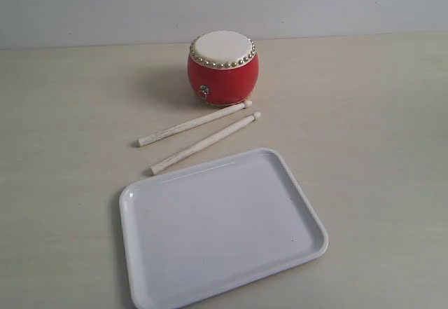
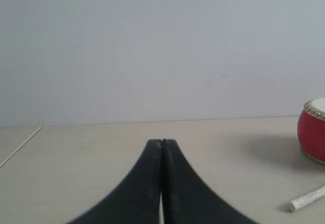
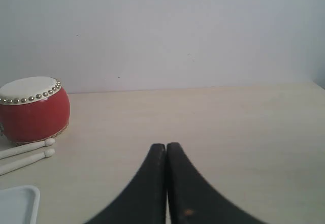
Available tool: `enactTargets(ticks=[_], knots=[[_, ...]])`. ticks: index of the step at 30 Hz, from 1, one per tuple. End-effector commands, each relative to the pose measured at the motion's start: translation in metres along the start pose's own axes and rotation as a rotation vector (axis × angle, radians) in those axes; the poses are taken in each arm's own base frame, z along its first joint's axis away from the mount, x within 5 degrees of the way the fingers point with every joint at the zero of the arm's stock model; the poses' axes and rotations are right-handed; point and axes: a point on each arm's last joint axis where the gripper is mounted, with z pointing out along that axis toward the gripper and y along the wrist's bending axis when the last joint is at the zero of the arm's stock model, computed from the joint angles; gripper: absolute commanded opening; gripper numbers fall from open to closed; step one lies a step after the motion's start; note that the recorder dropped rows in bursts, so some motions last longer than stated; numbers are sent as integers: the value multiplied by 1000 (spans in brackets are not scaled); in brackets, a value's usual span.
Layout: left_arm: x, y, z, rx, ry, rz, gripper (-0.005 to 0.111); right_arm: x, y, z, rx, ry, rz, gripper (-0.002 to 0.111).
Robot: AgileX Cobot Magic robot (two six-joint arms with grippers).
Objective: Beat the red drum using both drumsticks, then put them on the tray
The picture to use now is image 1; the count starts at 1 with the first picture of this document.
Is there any white wooden drumstick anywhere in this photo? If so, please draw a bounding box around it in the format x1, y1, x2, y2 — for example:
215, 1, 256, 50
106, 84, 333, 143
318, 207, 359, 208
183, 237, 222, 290
148, 111, 262, 176
136, 99, 253, 147

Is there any white rectangular plastic tray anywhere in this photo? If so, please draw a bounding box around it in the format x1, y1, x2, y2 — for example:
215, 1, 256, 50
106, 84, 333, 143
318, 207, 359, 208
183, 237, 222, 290
119, 148, 328, 308

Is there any small red drum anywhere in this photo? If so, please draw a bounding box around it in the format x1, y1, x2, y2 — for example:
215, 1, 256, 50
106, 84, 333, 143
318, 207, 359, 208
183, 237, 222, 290
187, 30, 259, 107

